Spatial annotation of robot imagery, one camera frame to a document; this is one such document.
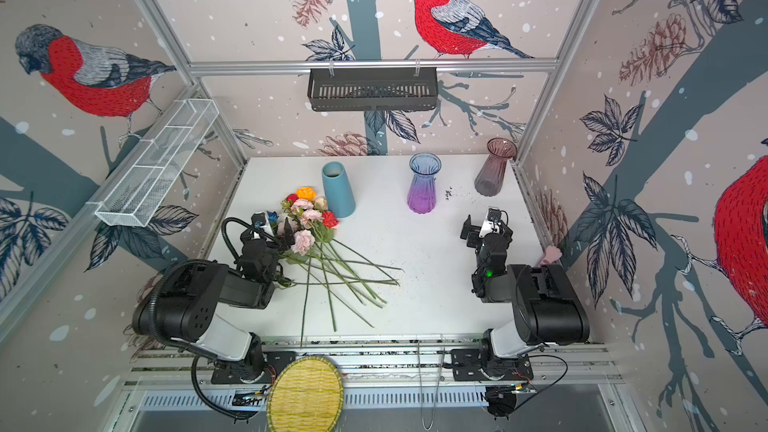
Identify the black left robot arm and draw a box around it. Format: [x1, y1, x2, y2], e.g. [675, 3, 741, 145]
[132, 212, 297, 383]

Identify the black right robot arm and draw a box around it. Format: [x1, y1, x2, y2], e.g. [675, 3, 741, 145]
[450, 208, 590, 382]

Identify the smoky pink glass vase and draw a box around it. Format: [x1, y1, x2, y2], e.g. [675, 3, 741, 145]
[474, 138, 517, 197]

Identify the teal ceramic vase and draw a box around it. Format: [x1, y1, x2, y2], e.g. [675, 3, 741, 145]
[321, 162, 356, 218]

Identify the blue purple glass vase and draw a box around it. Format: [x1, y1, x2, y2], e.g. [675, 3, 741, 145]
[407, 153, 442, 214]

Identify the orange rose flower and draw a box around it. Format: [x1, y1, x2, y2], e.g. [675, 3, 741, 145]
[296, 187, 317, 202]

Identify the yellow woven round mat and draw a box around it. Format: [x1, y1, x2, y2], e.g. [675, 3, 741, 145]
[266, 356, 344, 432]

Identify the white mesh wall shelf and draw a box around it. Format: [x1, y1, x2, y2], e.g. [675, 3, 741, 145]
[95, 98, 219, 227]

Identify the pink carnation flower stem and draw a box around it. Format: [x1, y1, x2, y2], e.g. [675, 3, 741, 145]
[290, 230, 364, 303]

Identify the black hanging wire basket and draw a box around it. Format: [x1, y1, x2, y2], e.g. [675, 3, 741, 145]
[307, 67, 439, 112]

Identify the pink silicone spatula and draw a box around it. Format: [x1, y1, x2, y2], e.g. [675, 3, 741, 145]
[539, 246, 562, 266]

